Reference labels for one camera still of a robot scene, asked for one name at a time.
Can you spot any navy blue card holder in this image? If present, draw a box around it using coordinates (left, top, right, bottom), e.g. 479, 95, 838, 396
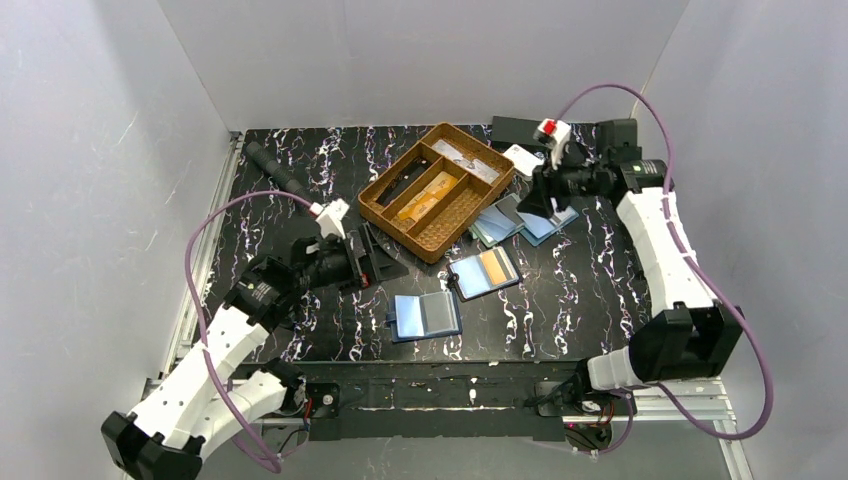
386, 291, 462, 343

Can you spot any orange VIP card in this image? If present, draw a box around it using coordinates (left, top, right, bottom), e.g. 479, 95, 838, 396
397, 194, 440, 222

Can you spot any white card black stripe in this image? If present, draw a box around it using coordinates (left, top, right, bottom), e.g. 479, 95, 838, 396
461, 158, 499, 185

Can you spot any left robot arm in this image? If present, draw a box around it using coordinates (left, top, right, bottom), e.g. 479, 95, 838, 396
101, 224, 409, 479

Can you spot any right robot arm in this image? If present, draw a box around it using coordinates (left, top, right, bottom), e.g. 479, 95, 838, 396
518, 119, 742, 394

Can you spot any light blue card holder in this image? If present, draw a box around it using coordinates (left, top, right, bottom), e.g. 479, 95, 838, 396
517, 207, 578, 247

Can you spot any green card holder open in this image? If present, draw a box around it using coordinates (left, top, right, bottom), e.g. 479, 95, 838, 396
469, 193, 525, 248

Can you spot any yellow card in holder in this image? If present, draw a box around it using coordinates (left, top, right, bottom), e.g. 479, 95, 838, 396
480, 249, 514, 285

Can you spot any black card holder open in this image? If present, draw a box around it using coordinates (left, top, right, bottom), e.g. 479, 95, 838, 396
447, 246, 522, 301

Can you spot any white card in tray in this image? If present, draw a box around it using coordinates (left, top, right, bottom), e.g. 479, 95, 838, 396
431, 139, 481, 173

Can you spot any orange card in tray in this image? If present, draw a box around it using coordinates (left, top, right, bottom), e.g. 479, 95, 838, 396
414, 171, 458, 199

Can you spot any white small box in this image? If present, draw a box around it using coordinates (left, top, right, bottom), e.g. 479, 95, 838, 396
503, 144, 544, 180

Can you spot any brown woven divider tray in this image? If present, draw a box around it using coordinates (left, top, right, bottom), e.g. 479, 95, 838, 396
358, 123, 515, 264

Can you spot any black box at back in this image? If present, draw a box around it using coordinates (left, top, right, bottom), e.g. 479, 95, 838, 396
490, 116, 544, 151

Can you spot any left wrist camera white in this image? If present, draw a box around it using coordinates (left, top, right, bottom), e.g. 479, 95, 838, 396
309, 199, 350, 240

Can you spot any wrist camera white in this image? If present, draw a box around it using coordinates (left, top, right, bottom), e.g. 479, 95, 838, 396
533, 119, 572, 170
309, 199, 350, 240

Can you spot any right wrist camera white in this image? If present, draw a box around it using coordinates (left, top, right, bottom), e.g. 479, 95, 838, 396
533, 119, 572, 170

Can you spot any black corrugated hose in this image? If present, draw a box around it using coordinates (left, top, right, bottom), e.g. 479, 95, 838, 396
245, 141, 317, 204

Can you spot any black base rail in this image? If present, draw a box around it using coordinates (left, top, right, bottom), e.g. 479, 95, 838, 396
296, 361, 636, 442

